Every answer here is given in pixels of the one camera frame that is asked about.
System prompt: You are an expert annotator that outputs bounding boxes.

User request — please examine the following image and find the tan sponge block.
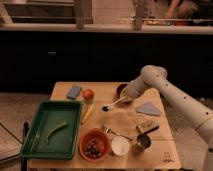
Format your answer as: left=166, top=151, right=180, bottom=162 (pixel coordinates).
left=136, top=120, right=159, bottom=134

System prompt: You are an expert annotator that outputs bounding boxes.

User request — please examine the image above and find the metal measuring cup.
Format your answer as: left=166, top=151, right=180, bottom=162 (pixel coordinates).
left=136, top=126, right=158, bottom=151

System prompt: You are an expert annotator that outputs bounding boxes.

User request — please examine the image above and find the grey triangular cloth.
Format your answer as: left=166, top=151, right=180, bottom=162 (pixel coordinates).
left=135, top=102, right=161, bottom=116

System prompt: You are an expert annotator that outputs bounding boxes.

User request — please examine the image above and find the orange tomato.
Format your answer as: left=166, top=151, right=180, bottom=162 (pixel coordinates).
left=82, top=89, right=94, bottom=100

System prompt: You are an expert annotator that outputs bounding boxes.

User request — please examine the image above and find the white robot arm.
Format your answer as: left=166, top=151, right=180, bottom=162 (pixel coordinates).
left=120, top=65, right=213, bottom=171

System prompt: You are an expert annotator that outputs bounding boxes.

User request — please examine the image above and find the silver fork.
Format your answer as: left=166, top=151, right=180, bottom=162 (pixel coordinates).
left=101, top=125, right=133, bottom=141

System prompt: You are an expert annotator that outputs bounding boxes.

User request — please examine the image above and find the wooden table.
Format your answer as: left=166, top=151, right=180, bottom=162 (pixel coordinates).
left=28, top=82, right=181, bottom=170

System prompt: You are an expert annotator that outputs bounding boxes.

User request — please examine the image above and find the white cup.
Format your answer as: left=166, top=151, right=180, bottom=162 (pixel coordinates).
left=111, top=136, right=130, bottom=156

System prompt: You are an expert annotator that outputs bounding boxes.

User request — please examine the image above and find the dark brown bowl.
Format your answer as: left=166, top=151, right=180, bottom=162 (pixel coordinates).
left=115, top=83, right=131, bottom=103

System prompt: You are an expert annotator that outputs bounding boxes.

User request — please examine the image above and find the green plastic tray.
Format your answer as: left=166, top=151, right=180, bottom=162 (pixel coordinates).
left=20, top=101, right=82, bottom=160

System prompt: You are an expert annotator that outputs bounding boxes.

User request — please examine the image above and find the yellow banana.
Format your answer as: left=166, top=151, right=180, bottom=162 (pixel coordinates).
left=81, top=103, right=94, bottom=124

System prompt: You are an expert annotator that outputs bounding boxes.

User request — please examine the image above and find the green bean pod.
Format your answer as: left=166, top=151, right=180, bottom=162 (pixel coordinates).
left=45, top=122, right=68, bottom=144

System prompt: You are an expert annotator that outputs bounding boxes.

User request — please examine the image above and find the orange bowl with berries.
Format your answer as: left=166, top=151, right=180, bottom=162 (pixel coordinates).
left=78, top=128, right=110, bottom=163

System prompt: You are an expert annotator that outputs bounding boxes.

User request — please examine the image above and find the white dish brush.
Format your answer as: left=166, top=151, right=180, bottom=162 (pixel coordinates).
left=102, top=96, right=128, bottom=112

